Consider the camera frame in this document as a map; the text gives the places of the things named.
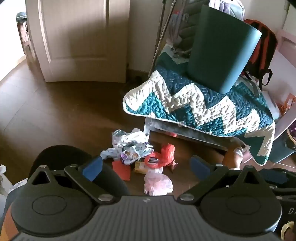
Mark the dark printed bag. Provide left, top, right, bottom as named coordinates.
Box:
left=285, top=120, right=296, bottom=151

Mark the red black backpack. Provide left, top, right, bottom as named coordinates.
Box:
left=240, top=19, right=278, bottom=91

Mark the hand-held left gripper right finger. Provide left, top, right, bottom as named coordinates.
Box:
left=177, top=155, right=270, bottom=205

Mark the pale panelled door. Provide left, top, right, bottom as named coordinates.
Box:
left=25, top=0, right=130, bottom=82

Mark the pink plastic bag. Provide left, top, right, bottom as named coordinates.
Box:
left=144, top=168, right=173, bottom=196

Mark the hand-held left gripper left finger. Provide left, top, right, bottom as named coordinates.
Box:
left=27, top=156, right=115, bottom=205

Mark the orange packet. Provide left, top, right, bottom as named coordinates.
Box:
left=279, top=93, right=296, bottom=114

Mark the teal plastic bin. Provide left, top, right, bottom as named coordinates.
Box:
left=187, top=5, right=263, bottom=93

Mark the red paper card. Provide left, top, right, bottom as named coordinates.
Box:
left=112, top=161, right=131, bottom=181

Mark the purple snack packet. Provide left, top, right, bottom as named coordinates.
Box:
left=120, top=144, right=154, bottom=165

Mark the pink bed frame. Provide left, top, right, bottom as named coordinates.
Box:
left=266, top=29, right=296, bottom=163

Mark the folded metal stand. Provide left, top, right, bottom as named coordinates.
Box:
left=149, top=0, right=181, bottom=72

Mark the yellow packet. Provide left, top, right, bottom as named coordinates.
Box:
left=134, top=161, right=148, bottom=174

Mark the red plastic bag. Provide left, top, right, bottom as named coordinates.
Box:
left=144, top=144, right=176, bottom=169

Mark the teal white zigzag quilt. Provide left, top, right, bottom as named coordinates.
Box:
left=122, top=44, right=277, bottom=166

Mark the white blue plastic bag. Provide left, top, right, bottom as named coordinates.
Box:
left=100, top=128, right=148, bottom=160

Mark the purple grey backpack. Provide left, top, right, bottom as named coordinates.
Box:
left=165, top=0, right=245, bottom=58

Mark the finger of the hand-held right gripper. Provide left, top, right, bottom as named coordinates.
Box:
left=258, top=169, right=296, bottom=189

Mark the brown object with white strap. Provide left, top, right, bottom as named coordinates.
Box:
left=223, top=146, right=244, bottom=171

